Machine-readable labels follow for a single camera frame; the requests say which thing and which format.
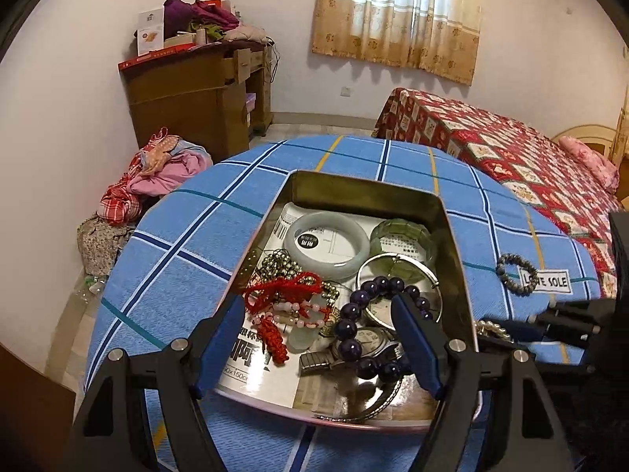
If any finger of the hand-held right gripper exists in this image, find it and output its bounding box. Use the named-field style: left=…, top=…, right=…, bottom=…
left=531, top=359, right=620, bottom=385
left=496, top=300, right=615, bottom=351

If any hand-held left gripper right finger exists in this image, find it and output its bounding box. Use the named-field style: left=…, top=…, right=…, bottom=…
left=390, top=292, right=576, bottom=472

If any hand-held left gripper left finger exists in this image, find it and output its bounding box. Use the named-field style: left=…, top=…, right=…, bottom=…
left=64, top=292, right=246, bottom=472

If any white pearl bracelet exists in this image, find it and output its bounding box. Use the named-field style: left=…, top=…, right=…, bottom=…
left=474, top=319, right=513, bottom=343

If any white dial watch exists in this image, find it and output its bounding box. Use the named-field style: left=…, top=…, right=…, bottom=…
left=364, top=300, right=400, bottom=331

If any red string bracelet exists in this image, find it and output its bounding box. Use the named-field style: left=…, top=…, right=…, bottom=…
left=243, top=275, right=326, bottom=367

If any grey bead bracelet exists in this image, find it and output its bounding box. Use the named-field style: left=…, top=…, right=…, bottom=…
left=496, top=253, right=539, bottom=299

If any purple bead bracelet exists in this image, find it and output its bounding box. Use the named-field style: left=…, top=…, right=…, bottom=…
left=334, top=275, right=436, bottom=382

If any silver bangle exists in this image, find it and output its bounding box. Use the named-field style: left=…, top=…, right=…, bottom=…
left=356, top=252, right=443, bottom=326

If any gold bead bracelet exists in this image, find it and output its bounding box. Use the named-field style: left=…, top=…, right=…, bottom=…
left=256, top=250, right=346, bottom=306

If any metal jewelry tin box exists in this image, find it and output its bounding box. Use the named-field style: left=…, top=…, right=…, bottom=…
left=212, top=170, right=480, bottom=436

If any pale jade pendant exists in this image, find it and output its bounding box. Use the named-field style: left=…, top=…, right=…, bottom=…
left=290, top=296, right=331, bottom=353

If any pink pillow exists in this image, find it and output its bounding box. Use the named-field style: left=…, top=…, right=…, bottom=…
left=557, top=136, right=620, bottom=195

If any pale jade bangle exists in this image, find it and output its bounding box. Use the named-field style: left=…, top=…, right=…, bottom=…
left=284, top=211, right=371, bottom=281

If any green jade bangle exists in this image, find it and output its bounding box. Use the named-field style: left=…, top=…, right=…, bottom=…
left=370, top=219, right=438, bottom=277

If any cream wooden headboard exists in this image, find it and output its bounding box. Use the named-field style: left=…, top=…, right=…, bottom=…
left=550, top=107, right=629, bottom=179

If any blue plaid tablecloth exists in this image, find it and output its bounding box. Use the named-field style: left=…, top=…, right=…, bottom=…
left=83, top=135, right=618, bottom=472

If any bed with red quilt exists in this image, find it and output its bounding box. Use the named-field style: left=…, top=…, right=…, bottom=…
left=373, top=87, right=625, bottom=301

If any clear plastic bottle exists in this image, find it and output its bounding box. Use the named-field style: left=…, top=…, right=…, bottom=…
left=74, top=275, right=107, bottom=306

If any brown floral cloth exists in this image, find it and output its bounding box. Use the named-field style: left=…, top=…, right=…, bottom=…
left=76, top=214, right=136, bottom=277

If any pink cloth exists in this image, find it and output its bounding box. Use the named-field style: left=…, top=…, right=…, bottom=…
left=129, top=140, right=215, bottom=198

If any red plaid cloth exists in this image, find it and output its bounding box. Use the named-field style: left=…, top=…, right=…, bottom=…
left=98, top=177, right=146, bottom=228

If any brown wooden board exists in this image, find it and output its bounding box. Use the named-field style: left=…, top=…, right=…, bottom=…
left=0, top=344, right=77, bottom=472

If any floral patterned cloth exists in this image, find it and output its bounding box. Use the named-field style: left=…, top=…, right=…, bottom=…
left=138, top=128, right=184, bottom=176

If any brown wooden desk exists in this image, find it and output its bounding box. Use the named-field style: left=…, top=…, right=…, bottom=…
left=118, top=42, right=276, bottom=164

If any flat red box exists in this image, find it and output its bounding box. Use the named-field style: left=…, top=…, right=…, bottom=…
left=118, top=44, right=195, bottom=72

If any pink cushion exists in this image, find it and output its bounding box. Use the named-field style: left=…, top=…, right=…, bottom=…
left=223, top=24, right=269, bottom=44

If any white cardboard box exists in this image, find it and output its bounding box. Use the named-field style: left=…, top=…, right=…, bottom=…
left=136, top=9, right=166, bottom=57

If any beige patterned curtain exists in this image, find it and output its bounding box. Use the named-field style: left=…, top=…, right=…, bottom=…
left=312, top=0, right=485, bottom=87

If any magenta clothes pile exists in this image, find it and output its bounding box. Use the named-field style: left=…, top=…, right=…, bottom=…
left=189, top=0, right=242, bottom=33

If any purple cloth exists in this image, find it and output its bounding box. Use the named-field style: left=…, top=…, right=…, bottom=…
left=163, top=0, right=198, bottom=40

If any silver metal strap wristwatch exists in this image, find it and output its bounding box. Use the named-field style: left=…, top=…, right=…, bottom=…
left=299, top=327, right=410, bottom=380

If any pink bead bracelet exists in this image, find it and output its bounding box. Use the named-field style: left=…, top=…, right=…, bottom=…
left=250, top=300, right=333, bottom=331

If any black cable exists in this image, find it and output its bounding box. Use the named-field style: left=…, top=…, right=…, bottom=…
left=265, top=37, right=284, bottom=82

